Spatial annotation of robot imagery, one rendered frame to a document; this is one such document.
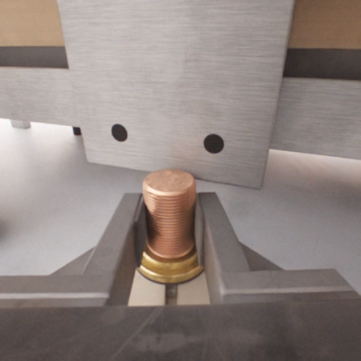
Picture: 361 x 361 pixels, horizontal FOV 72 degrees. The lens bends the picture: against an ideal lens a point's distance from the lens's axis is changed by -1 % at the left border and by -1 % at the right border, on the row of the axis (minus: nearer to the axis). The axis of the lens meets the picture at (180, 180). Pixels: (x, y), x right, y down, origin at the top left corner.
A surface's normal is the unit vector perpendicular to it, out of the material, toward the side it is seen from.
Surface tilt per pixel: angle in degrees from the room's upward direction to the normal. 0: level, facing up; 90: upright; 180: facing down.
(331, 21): 90
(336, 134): 90
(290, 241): 180
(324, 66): 90
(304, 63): 90
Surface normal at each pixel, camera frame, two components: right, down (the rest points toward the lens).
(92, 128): -0.32, 0.47
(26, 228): 0.00, -0.87
